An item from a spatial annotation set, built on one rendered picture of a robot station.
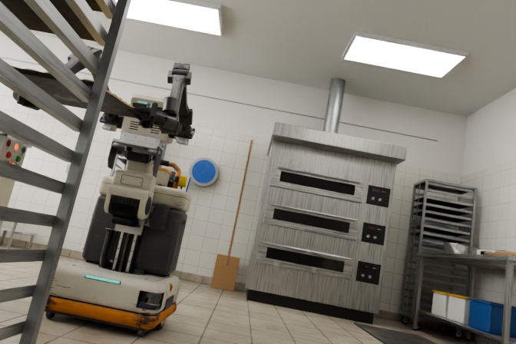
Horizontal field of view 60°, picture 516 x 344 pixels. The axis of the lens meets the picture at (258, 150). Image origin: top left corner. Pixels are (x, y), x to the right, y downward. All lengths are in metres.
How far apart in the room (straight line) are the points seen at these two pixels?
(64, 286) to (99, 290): 0.18
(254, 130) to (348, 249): 2.21
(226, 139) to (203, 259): 1.68
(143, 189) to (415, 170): 4.81
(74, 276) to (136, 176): 0.61
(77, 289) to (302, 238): 3.15
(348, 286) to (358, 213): 0.83
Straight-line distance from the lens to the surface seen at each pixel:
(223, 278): 5.91
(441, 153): 6.94
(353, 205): 5.36
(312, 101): 6.61
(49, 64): 1.15
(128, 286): 2.51
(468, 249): 5.48
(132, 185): 2.61
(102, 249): 2.83
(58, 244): 1.32
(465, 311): 5.04
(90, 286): 2.57
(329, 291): 5.29
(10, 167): 1.09
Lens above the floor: 0.53
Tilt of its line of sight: 13 degrees up
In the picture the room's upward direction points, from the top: 11 degrees clockwise
